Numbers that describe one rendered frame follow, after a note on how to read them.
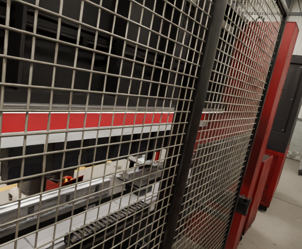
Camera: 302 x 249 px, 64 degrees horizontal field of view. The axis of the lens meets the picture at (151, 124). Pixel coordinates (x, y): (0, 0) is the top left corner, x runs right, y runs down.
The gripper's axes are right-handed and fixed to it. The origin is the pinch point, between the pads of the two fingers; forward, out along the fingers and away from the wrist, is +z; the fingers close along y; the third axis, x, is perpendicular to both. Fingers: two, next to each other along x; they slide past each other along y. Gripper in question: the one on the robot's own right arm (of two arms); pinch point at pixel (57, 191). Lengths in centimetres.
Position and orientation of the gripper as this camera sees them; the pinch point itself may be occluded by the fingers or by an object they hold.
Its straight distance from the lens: 191.5
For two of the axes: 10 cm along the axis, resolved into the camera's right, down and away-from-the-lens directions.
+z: 0.4, 10.0, 0.5
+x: 4.4, -0.7, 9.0
